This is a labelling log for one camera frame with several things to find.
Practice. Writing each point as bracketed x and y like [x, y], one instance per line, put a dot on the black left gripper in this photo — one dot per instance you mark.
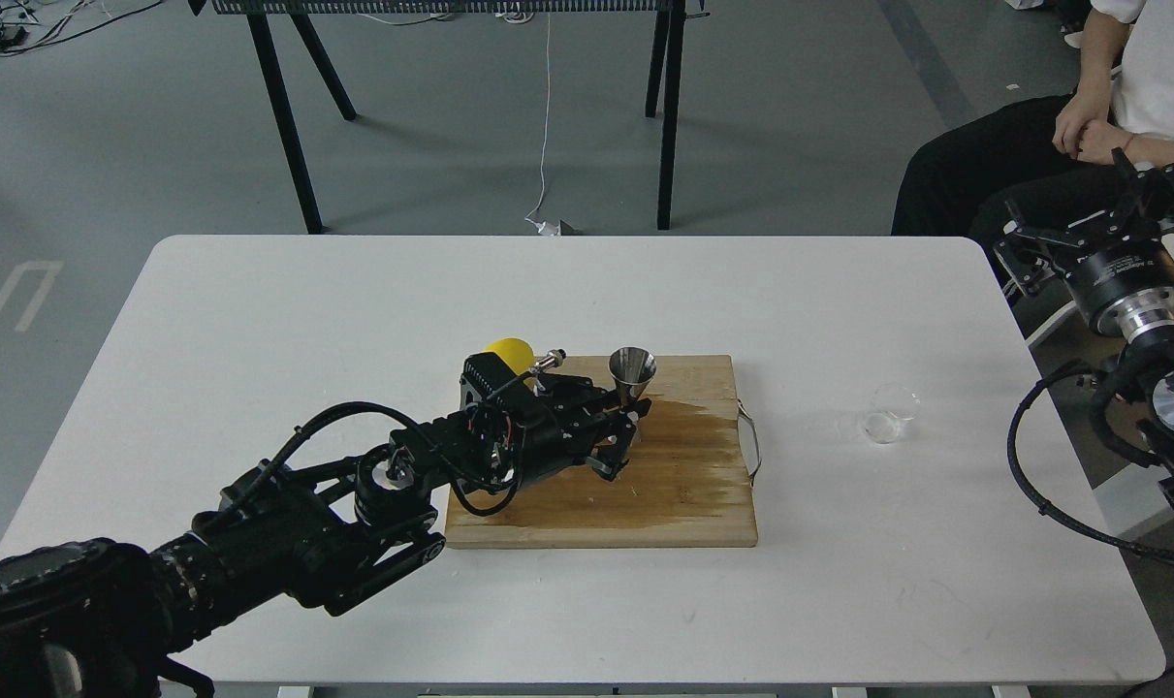
[522, 429]

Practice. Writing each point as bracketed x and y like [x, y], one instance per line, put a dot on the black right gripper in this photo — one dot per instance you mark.
[1122, 278]

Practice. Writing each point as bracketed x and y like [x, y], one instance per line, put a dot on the steel jigger measuring cup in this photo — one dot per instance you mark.
[632, 368]

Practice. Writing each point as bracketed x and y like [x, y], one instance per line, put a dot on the clear glass cup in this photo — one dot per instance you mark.
[891, 409]

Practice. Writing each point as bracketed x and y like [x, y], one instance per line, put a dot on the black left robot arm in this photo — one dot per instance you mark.
[341, 512]

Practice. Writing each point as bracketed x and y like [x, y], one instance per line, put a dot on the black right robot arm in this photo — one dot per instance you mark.
[1042, 503]

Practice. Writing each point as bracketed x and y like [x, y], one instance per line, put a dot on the yellow lemon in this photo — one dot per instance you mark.
[514, 352]

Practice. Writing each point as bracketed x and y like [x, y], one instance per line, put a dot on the wooden cutting board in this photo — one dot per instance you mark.
[686, 484]

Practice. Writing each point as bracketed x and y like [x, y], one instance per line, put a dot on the seated person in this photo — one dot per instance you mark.
[1053, 156]

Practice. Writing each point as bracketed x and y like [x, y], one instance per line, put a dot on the black metal trestle table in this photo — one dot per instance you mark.
[469, 79]

